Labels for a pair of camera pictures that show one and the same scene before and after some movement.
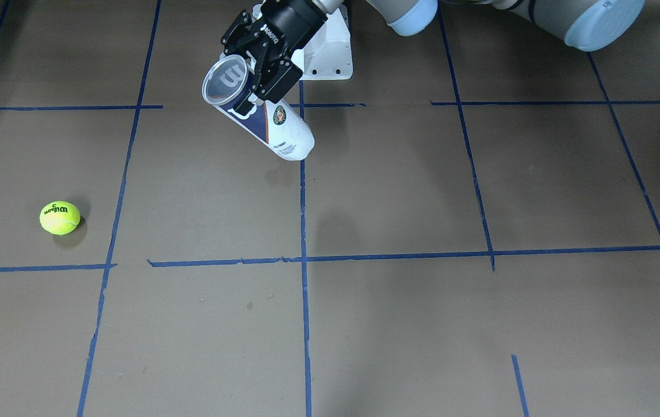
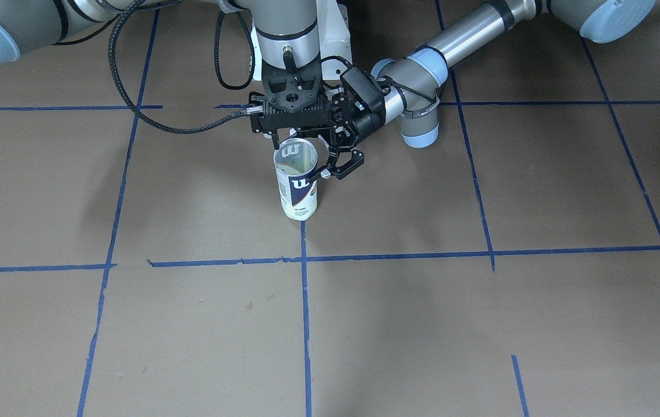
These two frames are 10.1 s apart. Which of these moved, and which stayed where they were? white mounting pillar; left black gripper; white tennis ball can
Moved: left black gripper; white tennis ball can
Stayed: white mounting pillar
